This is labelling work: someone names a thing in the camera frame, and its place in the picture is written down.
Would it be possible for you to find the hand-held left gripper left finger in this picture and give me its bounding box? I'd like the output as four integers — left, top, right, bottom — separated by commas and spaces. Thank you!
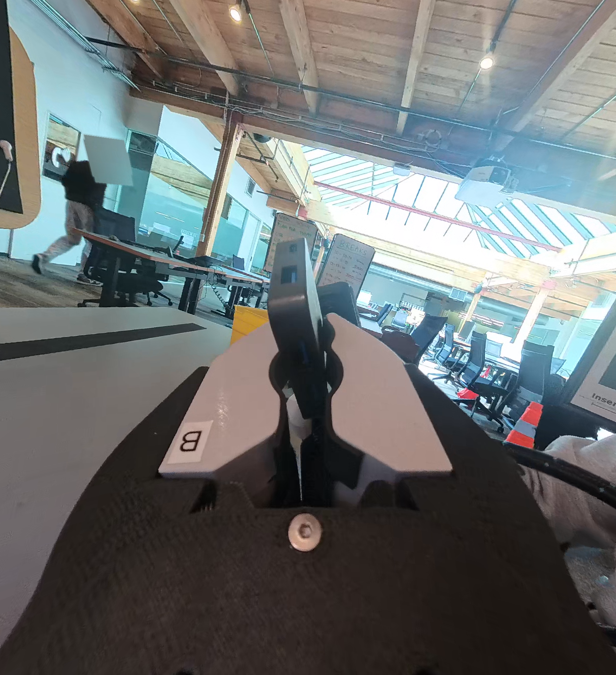
158, 327, 288, 482

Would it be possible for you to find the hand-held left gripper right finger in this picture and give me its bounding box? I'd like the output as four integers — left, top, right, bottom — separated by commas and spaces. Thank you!
323, 312, 454, 484

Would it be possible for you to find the yellow plastic bin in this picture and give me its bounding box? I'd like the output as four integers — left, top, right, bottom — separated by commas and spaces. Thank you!
231, 304, 272, 347

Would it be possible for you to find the black HDMI port adapter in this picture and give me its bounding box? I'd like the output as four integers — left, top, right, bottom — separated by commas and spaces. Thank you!
267, 237, 331, 420

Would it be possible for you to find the orange traffic cone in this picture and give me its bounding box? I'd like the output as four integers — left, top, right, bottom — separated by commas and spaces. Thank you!
503, 401, 544, 450

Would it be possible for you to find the row of black office chairs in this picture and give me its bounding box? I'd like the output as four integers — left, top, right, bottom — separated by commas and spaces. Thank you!
382, 303, 569, 433

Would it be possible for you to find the whiteboard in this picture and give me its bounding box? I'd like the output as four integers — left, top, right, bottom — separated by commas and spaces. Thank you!
316, 233, 376, 301
270, 211, 320, 275

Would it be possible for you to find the wooden desk with black legs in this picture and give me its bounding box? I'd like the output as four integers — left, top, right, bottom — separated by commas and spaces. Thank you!
73, 227, 269, 317

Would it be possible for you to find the large black and white tag sign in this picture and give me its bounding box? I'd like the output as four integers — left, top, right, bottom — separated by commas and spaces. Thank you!
561, 290, 616, 429

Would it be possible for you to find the grey sweatshirt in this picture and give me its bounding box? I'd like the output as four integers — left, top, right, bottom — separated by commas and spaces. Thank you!
519, 426, 616, 675

